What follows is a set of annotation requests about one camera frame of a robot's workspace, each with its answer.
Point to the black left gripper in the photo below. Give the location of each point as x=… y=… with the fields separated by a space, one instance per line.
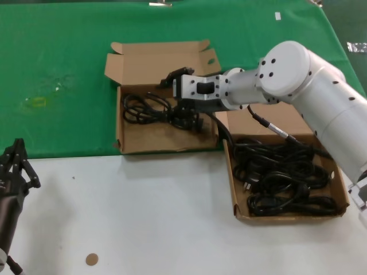
x=10 y=200

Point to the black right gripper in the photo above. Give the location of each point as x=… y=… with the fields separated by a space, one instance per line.
x=206 y=106

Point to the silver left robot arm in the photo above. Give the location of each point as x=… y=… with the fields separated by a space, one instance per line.
x=2 y=255

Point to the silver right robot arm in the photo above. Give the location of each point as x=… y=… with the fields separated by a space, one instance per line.
x=315 y=86

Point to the cardboard box with plain lid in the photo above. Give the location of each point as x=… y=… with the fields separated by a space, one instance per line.
x=160 y=140

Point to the cardboard box with wide lid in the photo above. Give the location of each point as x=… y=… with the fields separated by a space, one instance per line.
x=289 y=117

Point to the round brown cardboard disc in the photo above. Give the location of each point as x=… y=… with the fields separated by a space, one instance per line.
x=91 y=259

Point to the white paper label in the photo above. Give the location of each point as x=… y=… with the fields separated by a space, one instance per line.
x=277 y=16

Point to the green table cloth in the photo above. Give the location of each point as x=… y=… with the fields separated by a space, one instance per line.
x=57 y=43

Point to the crumpled silver foil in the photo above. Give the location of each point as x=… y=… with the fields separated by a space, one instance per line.
x=357 y=47

